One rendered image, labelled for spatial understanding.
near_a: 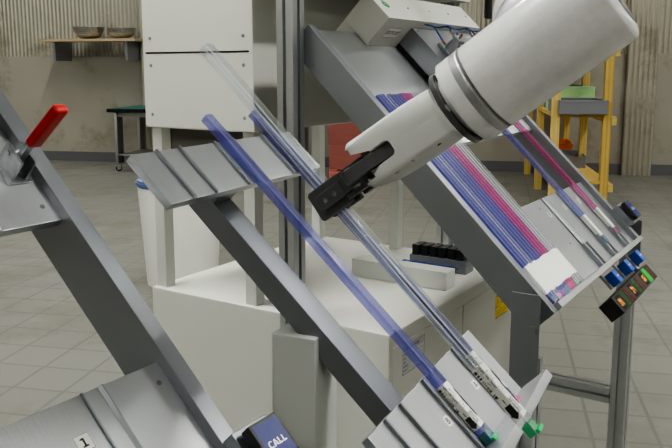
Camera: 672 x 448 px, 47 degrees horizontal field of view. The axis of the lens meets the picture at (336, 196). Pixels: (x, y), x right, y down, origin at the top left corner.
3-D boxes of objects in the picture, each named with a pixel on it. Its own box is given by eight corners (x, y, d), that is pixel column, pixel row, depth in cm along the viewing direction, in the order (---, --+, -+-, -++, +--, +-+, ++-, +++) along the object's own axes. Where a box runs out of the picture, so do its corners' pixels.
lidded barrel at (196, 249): (235, 271, 442) (233, 173, 433) (210, 294, 397) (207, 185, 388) (158, 268, 449) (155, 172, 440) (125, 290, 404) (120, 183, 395)
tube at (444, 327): (532, 434, 73) (541, 427, 73) (529, 440, 72) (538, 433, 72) (206, 51, 83) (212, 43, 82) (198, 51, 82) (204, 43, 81)
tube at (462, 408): (489, 441, 87) (498, 434, 86) (486, 446, 86) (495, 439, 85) (207, 120, 97) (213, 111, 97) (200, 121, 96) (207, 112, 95)
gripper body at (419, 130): (459, 67, 76) (373, 132, 81) (425, 66, 67) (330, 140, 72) (503, 130, 75) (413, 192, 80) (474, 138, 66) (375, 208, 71)
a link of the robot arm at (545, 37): (456, 32, 73) (457, 70, 65) (577, -64, 67) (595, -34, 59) (510, 95, 75) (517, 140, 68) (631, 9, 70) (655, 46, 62)
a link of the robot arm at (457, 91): (473, 50, 75) (448, 68, 76) (445, 47, 67) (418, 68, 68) (523, 122, 73) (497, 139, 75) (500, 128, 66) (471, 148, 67)
